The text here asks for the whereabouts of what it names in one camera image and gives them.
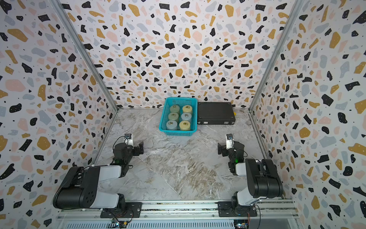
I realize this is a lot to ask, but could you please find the circuit board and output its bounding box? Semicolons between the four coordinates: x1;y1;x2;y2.
112;220;128;229
234;220;249;229

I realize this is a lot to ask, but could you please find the teal plastic mesh basket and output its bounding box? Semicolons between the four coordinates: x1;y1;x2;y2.
159;97;198;136

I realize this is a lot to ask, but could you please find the blue-grey canister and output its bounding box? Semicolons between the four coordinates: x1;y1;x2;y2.
181;113;192;123
166;120;178;130

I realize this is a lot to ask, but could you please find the green canister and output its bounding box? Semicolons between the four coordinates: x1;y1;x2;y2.
170;105;180;114
168;112;180;122

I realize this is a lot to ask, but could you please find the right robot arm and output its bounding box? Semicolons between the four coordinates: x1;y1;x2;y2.
217;139;284;210

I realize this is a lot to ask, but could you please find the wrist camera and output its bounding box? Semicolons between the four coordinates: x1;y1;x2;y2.
226;134;234;150
124;134;133;147

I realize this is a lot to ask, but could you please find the left circuit board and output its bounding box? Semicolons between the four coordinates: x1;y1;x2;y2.
112;220;128;229

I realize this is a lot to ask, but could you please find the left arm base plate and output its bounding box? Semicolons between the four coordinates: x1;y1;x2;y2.
100;202;143;219

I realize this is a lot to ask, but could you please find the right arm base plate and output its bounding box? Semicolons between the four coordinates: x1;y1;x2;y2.
217;201;258;217

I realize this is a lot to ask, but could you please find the yellow canister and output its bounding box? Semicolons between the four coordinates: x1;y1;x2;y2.
182;105;193;114
179;120;191;131

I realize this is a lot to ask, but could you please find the right circuit board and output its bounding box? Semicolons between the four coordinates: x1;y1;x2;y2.
234;220;249;229

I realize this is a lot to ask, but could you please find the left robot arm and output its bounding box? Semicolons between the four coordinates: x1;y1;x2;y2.
52;142;144;212

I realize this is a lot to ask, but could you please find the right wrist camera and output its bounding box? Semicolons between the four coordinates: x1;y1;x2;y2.
226;134;234;150

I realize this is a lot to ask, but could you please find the black flat case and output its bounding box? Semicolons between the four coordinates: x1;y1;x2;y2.
197;102;236;125

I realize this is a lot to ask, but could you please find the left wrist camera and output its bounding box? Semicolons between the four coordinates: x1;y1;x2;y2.
124;134;133;147

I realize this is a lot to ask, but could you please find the aluminium mounting rail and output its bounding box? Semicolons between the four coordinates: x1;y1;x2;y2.
55;199;302;229

